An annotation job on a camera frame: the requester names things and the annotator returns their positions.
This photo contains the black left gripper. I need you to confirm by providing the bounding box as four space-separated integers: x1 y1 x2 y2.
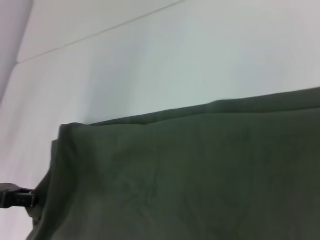
0 183 37 210

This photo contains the dark green FREE T-shirt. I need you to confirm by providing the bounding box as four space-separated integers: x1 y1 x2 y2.
24 86 320 240

